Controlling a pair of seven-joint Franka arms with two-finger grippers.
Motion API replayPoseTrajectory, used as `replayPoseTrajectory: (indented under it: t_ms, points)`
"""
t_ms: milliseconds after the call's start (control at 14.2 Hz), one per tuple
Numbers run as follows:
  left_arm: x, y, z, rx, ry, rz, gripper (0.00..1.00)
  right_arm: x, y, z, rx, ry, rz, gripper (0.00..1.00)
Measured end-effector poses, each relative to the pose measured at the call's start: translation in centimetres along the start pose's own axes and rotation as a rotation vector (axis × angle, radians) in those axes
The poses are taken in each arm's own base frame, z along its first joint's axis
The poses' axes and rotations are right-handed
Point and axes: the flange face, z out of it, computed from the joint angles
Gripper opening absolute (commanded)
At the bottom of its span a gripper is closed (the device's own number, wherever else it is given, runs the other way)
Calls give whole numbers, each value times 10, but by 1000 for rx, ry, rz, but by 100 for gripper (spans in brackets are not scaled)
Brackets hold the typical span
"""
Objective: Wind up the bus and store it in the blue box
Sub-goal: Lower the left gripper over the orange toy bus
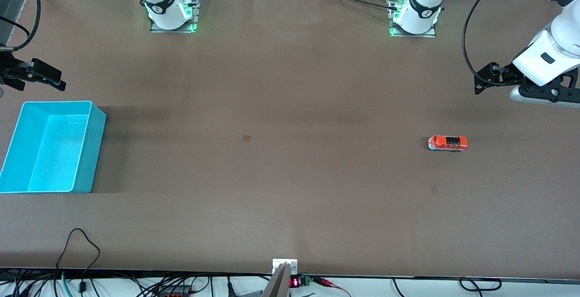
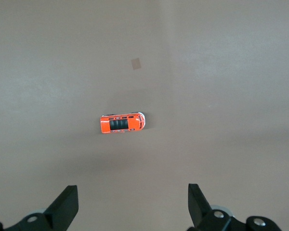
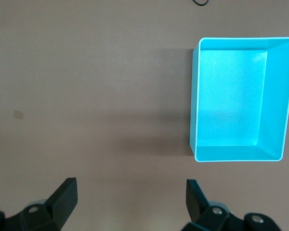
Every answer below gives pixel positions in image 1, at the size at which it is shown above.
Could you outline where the red clip wire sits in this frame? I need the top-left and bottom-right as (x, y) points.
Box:
(313, 277), (352, 297)

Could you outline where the looped black cable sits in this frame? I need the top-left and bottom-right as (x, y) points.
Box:
(459, 278), (503, 292)

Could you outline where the black cable with ferrite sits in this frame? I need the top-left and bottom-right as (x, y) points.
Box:
(55, 228), (101, 294)

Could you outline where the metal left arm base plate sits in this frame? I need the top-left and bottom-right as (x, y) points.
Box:
(388, 0), (437, 38)

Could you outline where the grey metal camera bar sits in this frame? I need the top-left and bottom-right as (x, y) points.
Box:
(262, 263), (290, 297)

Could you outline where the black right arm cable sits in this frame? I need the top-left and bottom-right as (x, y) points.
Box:
(0, 0), (41, 52)

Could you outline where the blue plastic box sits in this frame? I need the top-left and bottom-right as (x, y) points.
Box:
(0, 101), (107, 194)

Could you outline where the orange toy bus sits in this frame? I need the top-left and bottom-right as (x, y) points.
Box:
(428, 135), (468, 153)

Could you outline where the white mounting plate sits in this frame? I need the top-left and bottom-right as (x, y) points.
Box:
(272, 259), (298, 275)

